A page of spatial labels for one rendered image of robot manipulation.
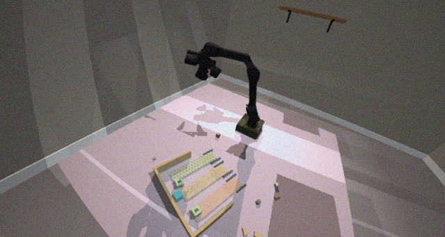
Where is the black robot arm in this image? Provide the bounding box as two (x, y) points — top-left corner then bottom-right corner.
(184, 42), (260, 129)

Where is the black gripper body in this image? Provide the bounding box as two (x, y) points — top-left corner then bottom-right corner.
(203, 66), (221, 78)

